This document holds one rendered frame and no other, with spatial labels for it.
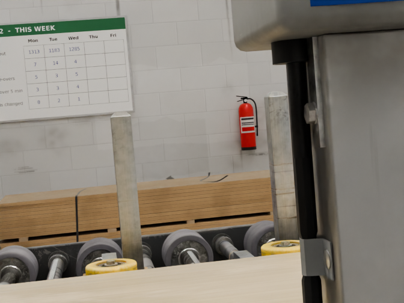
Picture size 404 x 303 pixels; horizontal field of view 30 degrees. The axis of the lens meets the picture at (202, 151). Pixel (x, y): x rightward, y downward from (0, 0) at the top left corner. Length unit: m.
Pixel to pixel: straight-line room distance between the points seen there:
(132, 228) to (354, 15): 1.13
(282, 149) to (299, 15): 1.14
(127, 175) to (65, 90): 6.07
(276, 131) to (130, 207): 0.29
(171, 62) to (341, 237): 7.22
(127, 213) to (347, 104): 1.10
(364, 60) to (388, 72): 0.01
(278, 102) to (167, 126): 6.08
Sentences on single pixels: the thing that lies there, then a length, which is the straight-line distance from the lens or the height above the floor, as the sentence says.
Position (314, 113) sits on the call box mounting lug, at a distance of 0.23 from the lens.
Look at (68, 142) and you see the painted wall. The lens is 7.38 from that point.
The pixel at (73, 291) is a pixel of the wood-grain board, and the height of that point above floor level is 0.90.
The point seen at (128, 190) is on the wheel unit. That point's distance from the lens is 1.32.
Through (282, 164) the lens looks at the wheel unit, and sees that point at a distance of 1.35.
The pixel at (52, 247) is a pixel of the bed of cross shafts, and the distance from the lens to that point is 1.86.
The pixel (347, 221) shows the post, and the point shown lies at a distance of 0.23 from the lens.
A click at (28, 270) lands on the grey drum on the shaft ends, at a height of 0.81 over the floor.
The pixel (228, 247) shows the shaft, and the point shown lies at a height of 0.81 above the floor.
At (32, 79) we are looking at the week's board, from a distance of 7.39.
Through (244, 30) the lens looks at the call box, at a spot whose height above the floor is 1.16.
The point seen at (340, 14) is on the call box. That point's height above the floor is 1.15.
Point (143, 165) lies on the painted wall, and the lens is 7.41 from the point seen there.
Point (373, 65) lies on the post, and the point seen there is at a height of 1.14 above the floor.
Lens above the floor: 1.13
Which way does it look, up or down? 3 degrees down
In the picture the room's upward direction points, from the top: 5 degrees counter-clockwise
